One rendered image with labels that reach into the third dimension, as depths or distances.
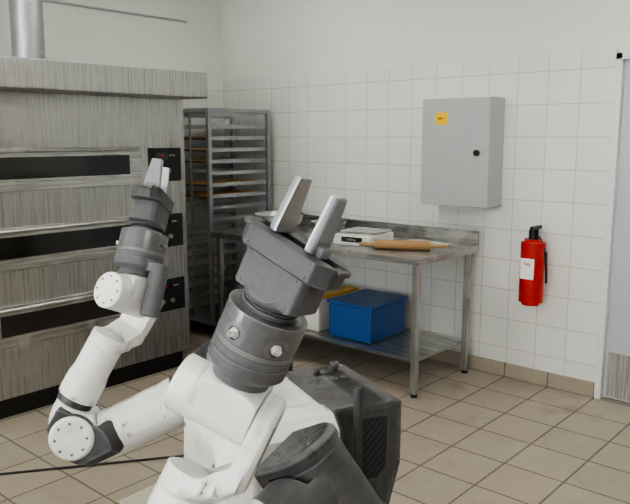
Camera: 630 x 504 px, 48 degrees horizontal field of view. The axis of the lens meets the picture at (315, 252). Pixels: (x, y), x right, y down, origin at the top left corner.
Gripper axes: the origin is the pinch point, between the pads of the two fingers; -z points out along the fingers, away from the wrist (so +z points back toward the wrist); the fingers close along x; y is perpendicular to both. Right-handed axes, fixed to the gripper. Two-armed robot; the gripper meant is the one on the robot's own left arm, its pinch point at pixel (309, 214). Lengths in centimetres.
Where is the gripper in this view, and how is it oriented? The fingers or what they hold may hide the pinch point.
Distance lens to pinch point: 71.5
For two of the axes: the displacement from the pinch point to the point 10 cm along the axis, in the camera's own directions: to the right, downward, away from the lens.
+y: 5.5, 0.0, 8.3
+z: -3.9, 8.9, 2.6
